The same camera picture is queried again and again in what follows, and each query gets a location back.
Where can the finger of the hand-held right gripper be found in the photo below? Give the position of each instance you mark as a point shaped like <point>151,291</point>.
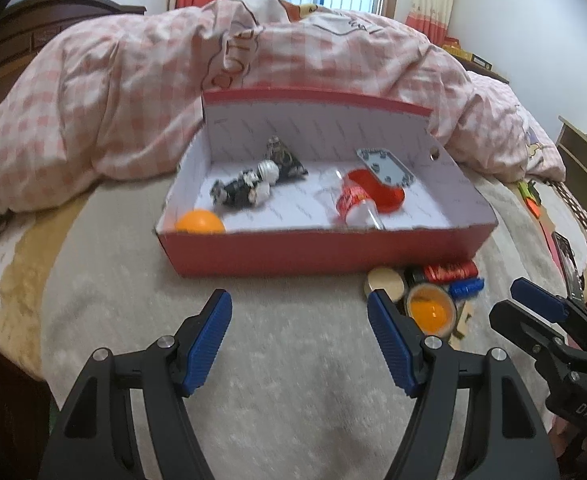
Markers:
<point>538,297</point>
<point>518,325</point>

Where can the dark wooden headboard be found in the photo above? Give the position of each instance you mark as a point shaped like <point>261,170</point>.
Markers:
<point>33,25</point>

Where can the round wooden disc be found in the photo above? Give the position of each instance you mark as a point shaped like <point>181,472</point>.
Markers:
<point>386,282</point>

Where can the black white toy robot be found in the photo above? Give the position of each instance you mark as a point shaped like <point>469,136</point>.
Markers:
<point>243,187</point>

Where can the orange plastic funnel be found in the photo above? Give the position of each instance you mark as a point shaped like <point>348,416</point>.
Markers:
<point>381,195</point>

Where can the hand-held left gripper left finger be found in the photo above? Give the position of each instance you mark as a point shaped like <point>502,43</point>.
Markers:
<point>208,350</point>

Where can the dark patterned beanbag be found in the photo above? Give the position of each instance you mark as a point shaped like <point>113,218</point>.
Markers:
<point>283,157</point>

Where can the red cardboard box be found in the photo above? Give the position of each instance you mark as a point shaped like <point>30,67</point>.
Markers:
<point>323,255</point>

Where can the pink checked quilt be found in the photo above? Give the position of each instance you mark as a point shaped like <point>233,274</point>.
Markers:
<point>123,110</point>

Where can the black flat case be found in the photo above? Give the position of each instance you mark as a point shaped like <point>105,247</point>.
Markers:
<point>568,260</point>

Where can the light wooden shelf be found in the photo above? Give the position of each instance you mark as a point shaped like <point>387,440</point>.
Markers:
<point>586,150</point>

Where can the wooden puzzle piece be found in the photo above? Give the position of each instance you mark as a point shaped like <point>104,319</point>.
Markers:
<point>462,327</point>

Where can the dark side table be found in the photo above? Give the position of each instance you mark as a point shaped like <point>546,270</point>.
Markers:
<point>473,62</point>

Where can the green orange toy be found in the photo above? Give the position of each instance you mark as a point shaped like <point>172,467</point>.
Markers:
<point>528,195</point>

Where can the black tape roll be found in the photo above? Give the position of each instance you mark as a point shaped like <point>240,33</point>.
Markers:
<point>454,312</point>

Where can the blue ribbed cylinder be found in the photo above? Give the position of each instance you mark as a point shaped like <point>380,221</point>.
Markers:
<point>466,287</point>

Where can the orange plastic ball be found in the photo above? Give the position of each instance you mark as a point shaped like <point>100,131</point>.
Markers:
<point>201,221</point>

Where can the red patterned cylinder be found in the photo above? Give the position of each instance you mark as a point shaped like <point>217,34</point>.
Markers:
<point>448,271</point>

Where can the clear red-label plastic bottle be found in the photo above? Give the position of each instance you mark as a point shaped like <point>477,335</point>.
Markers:
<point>358,205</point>

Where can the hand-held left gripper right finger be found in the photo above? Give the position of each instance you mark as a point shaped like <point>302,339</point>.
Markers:
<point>393,345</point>

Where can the grey plate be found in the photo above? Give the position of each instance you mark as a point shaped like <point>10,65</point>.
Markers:
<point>383,167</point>

